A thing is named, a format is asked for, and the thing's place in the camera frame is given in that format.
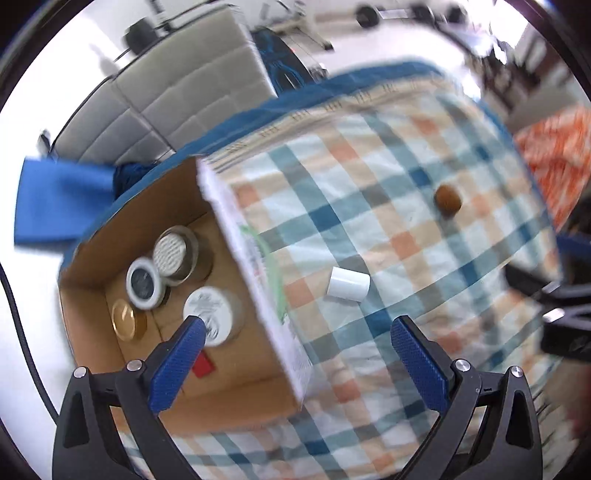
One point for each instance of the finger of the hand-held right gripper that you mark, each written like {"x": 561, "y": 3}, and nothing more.
{"x": 575, "y": 247}
{"x": 526, "y": 281}

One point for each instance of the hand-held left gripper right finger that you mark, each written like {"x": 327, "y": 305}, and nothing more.
{"x": 420, "y": 369}

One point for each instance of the small red case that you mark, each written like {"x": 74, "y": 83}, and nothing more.
{"x": 205, "y": 367}

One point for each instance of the cardboard box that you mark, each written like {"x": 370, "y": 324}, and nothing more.
{"x": 240, "y": 369}

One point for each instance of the gold lid round tin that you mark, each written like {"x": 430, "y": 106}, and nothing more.
{"x": 127, "y": 321}

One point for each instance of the short barbell with black plates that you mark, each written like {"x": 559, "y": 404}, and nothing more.
{"x": 367, "y": 14}

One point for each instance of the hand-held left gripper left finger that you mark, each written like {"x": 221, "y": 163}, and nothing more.
{"x": 178, "y": 364}

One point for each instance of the blue patterned bench pad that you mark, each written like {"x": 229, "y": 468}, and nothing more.
{"x": 284, "y": 60}

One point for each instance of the long barbell with black plates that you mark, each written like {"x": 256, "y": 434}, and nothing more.
{"x": 138, "y": 34}

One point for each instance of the brown walnut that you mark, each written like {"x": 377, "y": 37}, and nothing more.
{"x": 448, "y": 199}

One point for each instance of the white plastic cylinder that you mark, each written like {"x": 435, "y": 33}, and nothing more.
{"x": 348, "y": 284}

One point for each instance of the orange patterned cloth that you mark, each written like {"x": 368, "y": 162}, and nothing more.
{"x": 558, "y": 161}

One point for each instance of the black and white round tin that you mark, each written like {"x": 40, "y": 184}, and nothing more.
{"x": 143, "y": 282}

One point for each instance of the blue folded exercise mat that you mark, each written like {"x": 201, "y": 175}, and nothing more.
{"x": 60, "y": 203}

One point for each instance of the plaid tablecloth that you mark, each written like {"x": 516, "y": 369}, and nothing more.
{"x": 392, "y": 258}

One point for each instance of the grey padded chair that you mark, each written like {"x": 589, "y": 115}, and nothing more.
{"x": 106, "y": 124}
{"x": 194, "y": 78}

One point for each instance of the dark blue cloth bag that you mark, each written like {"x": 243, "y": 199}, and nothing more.
{"x": 134, "y": 175}

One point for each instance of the metal can with perforated lid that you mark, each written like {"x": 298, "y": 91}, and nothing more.
{"x": 173, "y": 251}

